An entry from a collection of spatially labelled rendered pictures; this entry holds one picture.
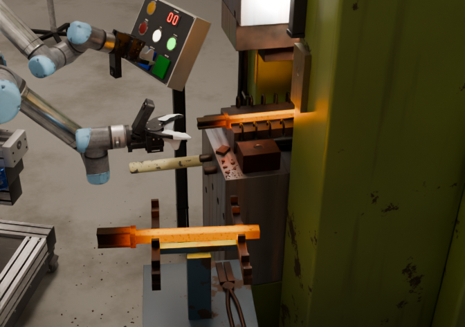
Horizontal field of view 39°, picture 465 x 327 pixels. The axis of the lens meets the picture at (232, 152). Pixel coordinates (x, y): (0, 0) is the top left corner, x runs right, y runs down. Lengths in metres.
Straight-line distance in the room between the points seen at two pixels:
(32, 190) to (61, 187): 0.15
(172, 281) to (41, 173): 2.03
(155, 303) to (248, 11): 0.84
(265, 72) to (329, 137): 0.68
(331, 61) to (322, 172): 0.31
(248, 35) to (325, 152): 0.45
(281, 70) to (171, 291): 0.90
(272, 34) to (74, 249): 1.67
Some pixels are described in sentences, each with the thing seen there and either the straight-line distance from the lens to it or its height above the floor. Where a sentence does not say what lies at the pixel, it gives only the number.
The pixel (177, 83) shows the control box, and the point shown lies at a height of 0.96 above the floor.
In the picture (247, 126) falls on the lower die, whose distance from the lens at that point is 2.14.
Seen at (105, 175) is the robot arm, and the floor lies 0.86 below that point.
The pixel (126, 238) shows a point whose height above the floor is 1.01.
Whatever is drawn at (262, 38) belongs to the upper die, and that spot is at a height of 1.30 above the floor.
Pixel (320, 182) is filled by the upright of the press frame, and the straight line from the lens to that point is 1.78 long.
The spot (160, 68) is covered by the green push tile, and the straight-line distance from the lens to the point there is 2.51.
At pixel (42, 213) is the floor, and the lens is 3.52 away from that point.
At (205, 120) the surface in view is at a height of 1.01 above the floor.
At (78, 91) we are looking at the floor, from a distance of 4.70.
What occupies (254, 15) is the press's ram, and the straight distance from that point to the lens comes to 1.90.
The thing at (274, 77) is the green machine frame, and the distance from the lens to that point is 2.35.
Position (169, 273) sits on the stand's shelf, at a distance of 1.94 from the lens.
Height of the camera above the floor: 2.03
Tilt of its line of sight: 31 degrees down
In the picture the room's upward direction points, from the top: 1 degrees clockwise
